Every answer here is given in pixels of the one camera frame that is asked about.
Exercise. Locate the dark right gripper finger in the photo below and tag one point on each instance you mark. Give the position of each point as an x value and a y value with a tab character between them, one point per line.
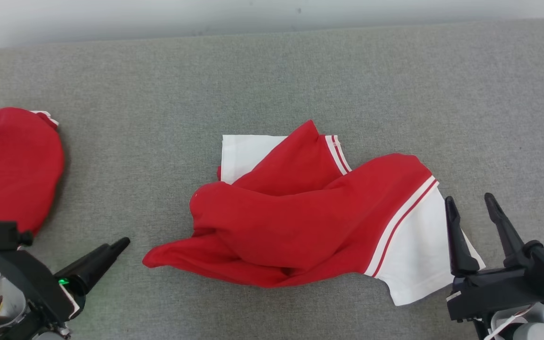
507	236
458	241

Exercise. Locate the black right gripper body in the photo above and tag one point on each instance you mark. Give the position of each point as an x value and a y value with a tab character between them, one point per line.
498	293

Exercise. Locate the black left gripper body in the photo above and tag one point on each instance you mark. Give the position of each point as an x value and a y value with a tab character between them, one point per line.
36	283

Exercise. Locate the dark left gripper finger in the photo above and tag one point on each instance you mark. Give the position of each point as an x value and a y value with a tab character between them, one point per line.
88	262
95	271

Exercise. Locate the red shorts with white hems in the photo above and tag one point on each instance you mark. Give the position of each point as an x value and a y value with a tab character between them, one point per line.
12	170

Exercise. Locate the red and white long trousers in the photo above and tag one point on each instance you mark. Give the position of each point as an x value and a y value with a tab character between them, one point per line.
300	222

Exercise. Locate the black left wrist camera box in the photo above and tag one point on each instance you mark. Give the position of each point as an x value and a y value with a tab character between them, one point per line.
0	236

